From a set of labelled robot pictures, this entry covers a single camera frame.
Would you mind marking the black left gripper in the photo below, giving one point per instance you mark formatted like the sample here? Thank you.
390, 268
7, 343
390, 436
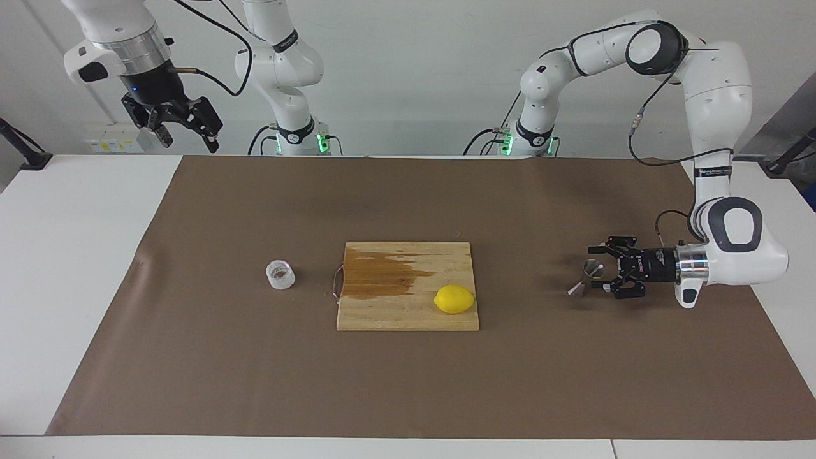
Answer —
656, 266

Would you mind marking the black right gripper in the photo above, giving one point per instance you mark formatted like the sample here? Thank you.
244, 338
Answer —
156, 92

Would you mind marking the steel double jigger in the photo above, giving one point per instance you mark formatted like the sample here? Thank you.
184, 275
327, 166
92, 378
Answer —
594, 268

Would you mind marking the frosted glass cup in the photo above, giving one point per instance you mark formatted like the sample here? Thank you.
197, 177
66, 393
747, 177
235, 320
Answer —
280, 280

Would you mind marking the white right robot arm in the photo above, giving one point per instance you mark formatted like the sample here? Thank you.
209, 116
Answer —
280, 64

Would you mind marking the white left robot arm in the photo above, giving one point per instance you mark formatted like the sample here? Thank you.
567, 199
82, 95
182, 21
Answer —
714, 95

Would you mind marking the white power strip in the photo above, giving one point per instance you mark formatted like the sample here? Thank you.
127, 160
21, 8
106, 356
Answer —
111, 145

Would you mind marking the yellow lemon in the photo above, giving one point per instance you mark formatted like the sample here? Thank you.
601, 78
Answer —
454, 299

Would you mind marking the wooden cutting board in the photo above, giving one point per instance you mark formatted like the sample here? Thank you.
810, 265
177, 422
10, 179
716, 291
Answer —
395, 312

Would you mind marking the brown paper table mat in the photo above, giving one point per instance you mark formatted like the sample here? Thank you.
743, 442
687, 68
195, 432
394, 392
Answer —
255, 382

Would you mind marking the black camera stand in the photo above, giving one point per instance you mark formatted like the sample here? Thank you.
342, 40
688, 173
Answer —
778, 167
35, 159

